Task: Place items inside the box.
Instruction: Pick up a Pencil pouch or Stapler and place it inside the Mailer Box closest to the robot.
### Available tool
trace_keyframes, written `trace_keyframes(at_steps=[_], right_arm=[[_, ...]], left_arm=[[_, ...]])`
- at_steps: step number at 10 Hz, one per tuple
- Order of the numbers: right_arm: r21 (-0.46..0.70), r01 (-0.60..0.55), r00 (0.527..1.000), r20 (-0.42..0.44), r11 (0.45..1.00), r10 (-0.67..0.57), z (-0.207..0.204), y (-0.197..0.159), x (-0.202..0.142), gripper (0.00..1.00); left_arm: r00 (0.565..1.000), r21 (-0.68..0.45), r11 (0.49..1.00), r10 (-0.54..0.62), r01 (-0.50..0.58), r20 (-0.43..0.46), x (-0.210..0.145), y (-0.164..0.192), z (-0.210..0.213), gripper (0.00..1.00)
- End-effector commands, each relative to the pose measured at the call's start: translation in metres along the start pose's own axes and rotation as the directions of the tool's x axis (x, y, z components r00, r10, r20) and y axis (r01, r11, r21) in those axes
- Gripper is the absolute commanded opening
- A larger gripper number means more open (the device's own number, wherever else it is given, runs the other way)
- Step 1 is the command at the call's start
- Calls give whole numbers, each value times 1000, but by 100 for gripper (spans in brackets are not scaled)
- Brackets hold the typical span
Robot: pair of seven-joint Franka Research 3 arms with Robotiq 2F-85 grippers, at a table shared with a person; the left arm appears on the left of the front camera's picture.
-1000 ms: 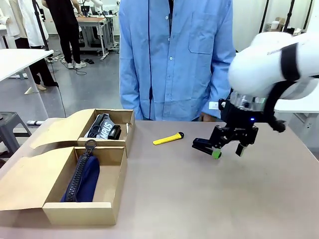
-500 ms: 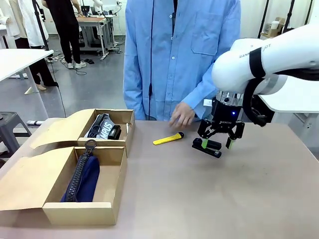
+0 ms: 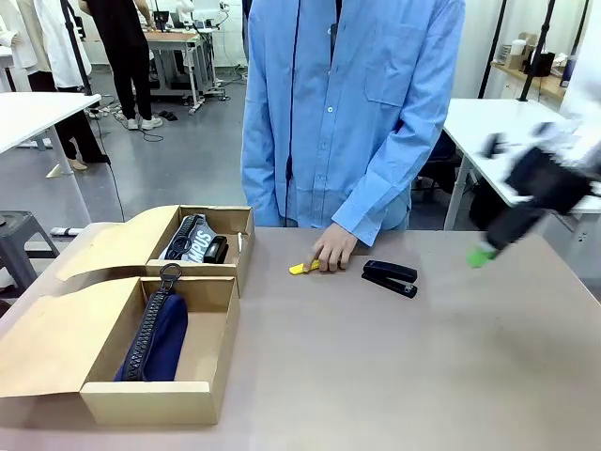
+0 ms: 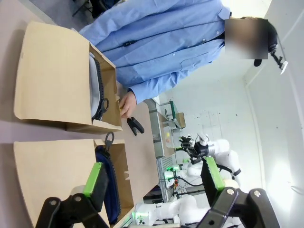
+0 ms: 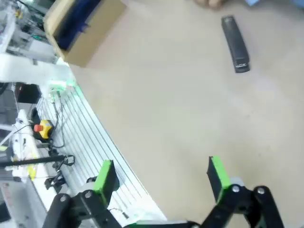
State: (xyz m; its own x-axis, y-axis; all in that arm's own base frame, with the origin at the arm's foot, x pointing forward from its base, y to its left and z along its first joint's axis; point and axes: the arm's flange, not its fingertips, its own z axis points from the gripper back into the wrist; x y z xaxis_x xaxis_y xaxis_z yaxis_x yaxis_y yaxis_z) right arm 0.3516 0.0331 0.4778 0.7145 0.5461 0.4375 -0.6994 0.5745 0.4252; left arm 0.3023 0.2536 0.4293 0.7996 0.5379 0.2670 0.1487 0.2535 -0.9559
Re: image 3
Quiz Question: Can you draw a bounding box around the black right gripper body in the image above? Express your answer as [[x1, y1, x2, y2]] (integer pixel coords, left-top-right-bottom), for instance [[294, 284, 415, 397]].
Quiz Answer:
[[501, 143, 595, 217]]

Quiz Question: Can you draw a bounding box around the yellow utility knife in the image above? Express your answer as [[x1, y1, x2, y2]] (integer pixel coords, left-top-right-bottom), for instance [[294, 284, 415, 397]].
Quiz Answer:
[[288, 259, 323, 276]]

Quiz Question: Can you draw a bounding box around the grey CAMPUS pencil case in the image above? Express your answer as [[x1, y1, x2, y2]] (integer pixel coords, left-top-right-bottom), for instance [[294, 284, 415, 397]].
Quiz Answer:
[[159, 213, 218, 264]]

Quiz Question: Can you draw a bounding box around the navy CAMPUS pencil case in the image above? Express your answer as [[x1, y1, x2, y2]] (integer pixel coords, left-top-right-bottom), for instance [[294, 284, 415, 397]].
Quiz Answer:
[[113, 263, 190, 382]]

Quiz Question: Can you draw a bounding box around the long cardboard box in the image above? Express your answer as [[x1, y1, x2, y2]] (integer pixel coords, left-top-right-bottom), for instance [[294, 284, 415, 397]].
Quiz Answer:
[[0, 275, 241, 428]]

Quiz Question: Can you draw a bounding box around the person's right forearm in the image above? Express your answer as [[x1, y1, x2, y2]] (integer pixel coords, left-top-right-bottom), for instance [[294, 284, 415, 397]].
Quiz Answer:
[[241, 117, 285, 226]]

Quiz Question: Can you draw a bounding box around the person's left forearm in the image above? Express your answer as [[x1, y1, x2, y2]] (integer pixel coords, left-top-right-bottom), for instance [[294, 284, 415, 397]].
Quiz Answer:
[[331, 154, 447, 248]]

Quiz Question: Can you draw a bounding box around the small cardboard box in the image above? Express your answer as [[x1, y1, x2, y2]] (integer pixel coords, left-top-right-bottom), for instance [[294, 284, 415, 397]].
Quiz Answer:
[[497, 32, 536, 71]]

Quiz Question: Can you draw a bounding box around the person's left hand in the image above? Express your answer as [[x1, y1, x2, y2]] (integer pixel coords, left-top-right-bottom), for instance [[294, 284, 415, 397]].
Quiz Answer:
[[307, 223, 361, 273]]

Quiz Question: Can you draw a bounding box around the black chair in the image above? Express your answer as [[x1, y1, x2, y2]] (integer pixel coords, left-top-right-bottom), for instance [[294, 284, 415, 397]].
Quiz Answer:
[[412, 133, 470, 203]]

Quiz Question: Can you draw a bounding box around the black container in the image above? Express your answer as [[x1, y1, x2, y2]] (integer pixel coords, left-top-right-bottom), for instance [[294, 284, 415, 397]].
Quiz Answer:
[[523, 51, 556, 76]]

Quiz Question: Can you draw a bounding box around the black tripod pole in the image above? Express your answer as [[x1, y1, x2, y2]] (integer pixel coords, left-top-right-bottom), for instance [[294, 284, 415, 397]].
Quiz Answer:
[[515, 0, 558, 103], [59, 0, 95, 98], [478, 0, 508, 99]]

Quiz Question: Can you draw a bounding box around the person in blue shirt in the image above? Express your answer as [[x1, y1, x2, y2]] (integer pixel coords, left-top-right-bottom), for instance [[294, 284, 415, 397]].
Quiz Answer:
[[240, 0, 466, 248]]

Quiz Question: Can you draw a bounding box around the background workbench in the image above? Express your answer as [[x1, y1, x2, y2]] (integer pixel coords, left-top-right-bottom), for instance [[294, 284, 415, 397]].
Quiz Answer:
[[145, 30, 231, 116]]

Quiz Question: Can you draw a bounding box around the person in black clothes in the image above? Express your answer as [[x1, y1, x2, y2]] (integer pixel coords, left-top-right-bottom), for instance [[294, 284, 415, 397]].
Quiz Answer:
[[79, 0, 164, 132]]

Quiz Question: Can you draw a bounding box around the person in white coat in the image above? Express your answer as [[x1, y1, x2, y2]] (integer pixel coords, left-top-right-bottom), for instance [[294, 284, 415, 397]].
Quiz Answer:
[[0, 0, 39, 74], [32, 0, 112, 171]]

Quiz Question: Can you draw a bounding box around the grey metal stool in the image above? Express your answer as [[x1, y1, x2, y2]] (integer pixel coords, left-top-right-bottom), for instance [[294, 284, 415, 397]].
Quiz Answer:
[[0, 210, 61, 295]]

